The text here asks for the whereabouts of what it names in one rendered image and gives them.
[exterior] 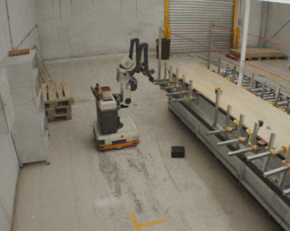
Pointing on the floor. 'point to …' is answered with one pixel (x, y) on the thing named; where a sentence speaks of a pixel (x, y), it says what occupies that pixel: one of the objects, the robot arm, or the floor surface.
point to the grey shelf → (27, 108)
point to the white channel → (244, 42)
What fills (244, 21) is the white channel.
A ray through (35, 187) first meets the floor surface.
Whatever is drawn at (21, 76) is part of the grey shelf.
